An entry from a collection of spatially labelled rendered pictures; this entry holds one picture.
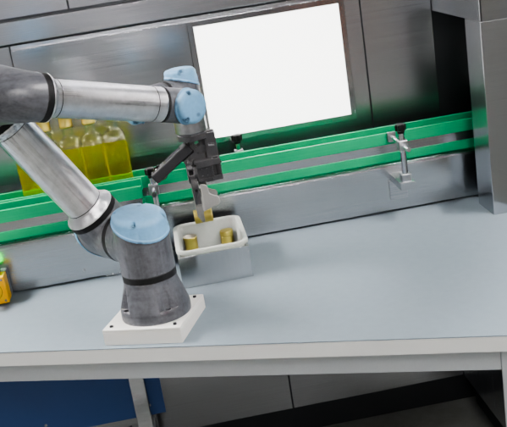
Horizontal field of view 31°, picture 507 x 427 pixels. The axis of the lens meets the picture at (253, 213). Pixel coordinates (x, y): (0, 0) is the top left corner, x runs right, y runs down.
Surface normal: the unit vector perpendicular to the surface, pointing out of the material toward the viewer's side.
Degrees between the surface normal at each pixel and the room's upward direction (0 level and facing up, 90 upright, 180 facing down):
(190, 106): 89
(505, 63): 90
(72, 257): 90
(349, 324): 0
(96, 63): 90
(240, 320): 0
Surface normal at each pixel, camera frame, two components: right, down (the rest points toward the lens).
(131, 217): -0.07, -0.92
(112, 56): 0.12, 0.29
